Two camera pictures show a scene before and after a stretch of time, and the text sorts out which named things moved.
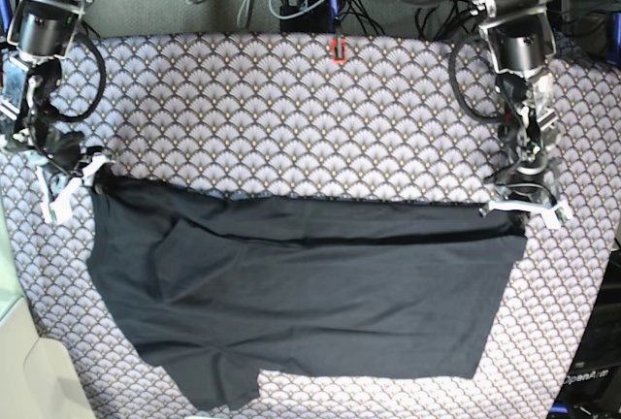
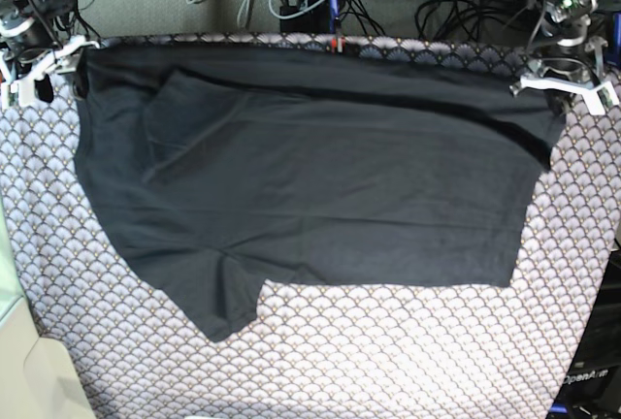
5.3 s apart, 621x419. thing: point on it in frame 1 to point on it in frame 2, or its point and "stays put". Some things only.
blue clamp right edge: x=613 y=53 stays put
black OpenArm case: x=593 y=387 stays put
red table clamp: x=335 y=50 stays put
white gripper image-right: x=549 y=213 to x=561 y=103
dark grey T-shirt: x=219 y=289 to x=212 y=169
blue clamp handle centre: x=334 y=5 stays put
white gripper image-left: x=59 y=209 to x=62 y=61
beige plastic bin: x=35 y=379 stays put
